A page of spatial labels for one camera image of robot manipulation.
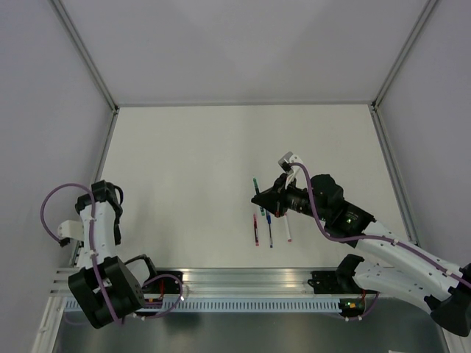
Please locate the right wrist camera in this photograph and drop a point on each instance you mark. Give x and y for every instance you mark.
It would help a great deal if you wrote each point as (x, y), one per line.
(289, 162)

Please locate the red pink pen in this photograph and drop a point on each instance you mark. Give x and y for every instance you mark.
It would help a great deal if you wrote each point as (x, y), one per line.
(255, 228)

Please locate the aluminium frame post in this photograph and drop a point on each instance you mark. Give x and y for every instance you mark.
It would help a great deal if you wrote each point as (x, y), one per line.
(412, 38)
(74, 36)

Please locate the blue ballpoint pen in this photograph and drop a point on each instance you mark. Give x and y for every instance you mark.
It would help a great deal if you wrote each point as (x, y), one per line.
(269, 223)

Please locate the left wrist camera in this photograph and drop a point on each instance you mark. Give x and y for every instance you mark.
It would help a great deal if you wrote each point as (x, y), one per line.
(70, 230)

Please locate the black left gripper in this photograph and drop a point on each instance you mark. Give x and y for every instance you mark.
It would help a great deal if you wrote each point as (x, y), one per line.
(118, 237)

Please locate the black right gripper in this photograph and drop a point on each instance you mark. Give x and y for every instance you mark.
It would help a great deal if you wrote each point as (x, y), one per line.
(274, 198)

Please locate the left aluminium frame post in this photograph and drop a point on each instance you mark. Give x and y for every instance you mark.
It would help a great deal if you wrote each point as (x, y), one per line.
(74, 36)

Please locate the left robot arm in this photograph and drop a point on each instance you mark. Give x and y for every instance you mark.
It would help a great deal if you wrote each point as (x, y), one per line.
(104, 287)

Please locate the white slotted cable duct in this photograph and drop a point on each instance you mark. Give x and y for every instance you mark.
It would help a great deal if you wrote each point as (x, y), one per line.
(257, 305)

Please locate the white acrylic marker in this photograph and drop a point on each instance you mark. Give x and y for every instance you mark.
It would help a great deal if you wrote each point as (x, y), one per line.
(287, 228)

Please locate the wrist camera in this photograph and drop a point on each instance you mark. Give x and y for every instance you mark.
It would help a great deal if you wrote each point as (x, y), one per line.
(289, 162)
(70, 230)

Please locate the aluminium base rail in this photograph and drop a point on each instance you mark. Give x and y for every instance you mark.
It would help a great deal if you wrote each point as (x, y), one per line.
(246, 282)

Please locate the right aluminium frame post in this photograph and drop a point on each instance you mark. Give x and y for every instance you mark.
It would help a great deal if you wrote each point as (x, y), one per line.
(412, 38)

